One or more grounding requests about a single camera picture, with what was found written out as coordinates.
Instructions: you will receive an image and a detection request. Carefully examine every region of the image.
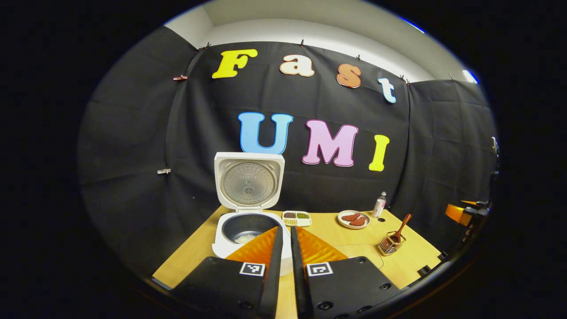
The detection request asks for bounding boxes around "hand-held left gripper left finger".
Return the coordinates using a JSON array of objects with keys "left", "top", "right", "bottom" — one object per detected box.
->
[{"left": 171, "top": 226, "right": 284, "bottom": 319}]

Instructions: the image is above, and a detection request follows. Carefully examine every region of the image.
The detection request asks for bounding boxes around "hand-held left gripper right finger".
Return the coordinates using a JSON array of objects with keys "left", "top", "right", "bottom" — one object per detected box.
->
[{"left": 290, "top": 225, "right": 401, "bottom": 319}]

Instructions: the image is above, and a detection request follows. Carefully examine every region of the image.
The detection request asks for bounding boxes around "brown wooden spoon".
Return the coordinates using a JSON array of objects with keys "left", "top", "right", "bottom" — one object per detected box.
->
[{"left": 390, "top": 214, "right": 412, "bottom": 243}]

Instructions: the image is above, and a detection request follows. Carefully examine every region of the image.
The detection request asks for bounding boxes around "metal wire chopstick holder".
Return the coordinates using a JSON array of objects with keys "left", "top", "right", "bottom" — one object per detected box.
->
[{"left": 378, "top": 230, "right": 407, "bottom": 257}]

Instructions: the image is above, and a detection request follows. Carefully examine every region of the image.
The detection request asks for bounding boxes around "white rice cooker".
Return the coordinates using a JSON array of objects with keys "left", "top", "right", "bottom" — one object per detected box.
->
[{"left": 212, "top": 152, "right": 294, "bottom": 276}]

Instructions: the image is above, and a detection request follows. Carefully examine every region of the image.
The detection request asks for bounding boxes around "white divided bean tray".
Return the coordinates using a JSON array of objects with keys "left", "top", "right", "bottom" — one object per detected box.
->
[{"left": 282, "top": 210, "right": 312, "bottom": 228}]

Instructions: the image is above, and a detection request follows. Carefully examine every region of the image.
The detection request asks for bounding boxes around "white round plate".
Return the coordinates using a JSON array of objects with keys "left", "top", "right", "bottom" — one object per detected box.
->
[{"left": 338, "top": 210, "right": 371, "bottom": 230}]

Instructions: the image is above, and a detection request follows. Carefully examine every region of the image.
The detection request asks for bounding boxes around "small clear bottle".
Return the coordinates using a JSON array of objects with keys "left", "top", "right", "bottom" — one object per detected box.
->
[{"left": 372, "top": 191, "right": 387, "bottom": 218}]

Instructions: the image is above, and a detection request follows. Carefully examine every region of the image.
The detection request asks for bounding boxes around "black backdrop cloth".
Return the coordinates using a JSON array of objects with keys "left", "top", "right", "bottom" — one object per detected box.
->
[{"left": 78, "top": 27, "right": 499, "bottom": 284}]

